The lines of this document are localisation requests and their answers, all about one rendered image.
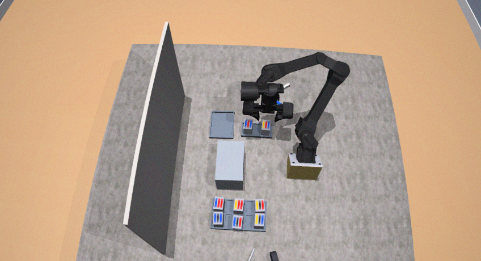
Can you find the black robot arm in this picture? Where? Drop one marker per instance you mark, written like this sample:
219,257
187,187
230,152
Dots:
305,128

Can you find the dark grey wall panel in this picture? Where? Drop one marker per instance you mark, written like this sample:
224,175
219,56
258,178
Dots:
148,203

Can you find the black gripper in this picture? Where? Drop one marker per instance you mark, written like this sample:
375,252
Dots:
284,111

